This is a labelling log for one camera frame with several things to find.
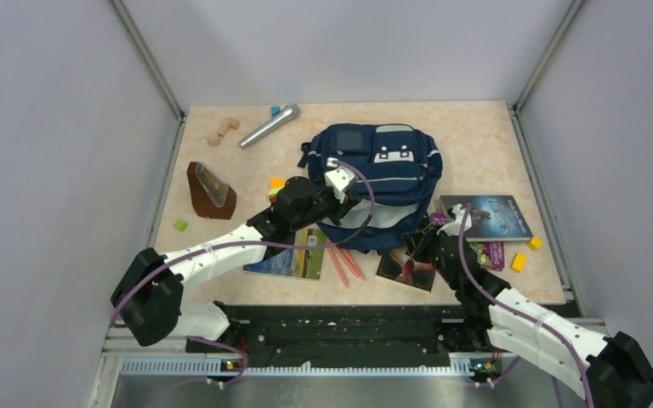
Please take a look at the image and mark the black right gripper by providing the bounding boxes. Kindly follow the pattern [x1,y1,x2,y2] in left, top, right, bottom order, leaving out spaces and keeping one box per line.
[404,221,461,290]

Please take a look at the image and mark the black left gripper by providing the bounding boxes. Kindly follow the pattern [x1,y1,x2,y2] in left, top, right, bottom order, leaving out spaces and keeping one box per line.
[292,173,360,231]

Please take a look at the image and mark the purple Treehouse book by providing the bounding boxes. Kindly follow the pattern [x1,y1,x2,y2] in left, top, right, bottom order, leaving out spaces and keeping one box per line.
[469,242,505,271]

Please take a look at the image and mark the dark blue Wuthering Heights book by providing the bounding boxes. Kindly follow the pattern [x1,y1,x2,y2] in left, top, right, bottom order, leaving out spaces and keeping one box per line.
[438,195,534,242]

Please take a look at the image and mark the navy blue student backpack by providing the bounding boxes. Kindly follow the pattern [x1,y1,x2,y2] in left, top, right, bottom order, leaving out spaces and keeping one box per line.
[298,123,443,254]

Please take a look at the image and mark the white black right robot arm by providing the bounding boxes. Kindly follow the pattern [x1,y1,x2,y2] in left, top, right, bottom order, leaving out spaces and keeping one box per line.
[402,225,653,407]

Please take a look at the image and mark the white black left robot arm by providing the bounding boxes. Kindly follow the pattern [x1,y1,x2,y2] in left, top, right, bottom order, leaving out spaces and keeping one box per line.
[111,167,368,352]

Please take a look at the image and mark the Three Days To See book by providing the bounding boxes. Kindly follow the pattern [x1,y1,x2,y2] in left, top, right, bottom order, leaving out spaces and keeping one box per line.
[377,247,436,292]

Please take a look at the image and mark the stacked colourful toy bricks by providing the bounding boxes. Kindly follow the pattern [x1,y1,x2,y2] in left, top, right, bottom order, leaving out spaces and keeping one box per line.
[267,178,287,203]

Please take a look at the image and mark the orange pencils bundle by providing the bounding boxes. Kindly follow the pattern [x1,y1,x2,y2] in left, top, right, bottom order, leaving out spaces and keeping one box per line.
[327,246,366,288]

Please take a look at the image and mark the blue green landscape book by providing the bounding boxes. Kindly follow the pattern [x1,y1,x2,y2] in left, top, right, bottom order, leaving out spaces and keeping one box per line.
[243,229,327,281]

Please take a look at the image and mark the yellow cube near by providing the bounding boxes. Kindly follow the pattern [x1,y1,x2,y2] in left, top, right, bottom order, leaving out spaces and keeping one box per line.
[510,252,527,273]

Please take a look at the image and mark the yellow cube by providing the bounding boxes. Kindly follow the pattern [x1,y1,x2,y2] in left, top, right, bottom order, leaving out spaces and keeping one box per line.
[510,252,527,273]
[527,237,543,251]

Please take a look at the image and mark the silver microphone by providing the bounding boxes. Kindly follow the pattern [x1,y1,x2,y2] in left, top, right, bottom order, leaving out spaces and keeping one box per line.
[239,104,300,149]

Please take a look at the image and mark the yellow cube far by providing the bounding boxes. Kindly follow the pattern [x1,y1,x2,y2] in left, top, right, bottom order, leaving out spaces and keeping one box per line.
[527,237,543,251]

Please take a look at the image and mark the brown wooden metronome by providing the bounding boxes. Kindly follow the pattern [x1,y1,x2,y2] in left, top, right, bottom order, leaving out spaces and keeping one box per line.
[186,161,237,219]

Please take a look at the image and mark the wooden block puzzle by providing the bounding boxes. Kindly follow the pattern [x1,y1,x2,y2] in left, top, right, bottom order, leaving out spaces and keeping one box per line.
[207,117,241,146]

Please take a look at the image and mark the small green cube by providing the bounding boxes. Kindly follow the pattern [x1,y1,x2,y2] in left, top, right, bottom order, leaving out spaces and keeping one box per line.
[173,219,188,232]

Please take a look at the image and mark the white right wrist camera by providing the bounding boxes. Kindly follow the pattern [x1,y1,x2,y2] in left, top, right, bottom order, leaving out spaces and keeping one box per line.
[440,204,473,236]

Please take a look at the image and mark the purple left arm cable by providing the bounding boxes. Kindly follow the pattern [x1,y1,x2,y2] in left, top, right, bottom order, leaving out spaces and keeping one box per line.
[109,160,377,388]

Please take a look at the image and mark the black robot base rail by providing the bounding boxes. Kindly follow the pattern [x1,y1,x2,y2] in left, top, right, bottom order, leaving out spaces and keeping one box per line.
[185,301,584,384]

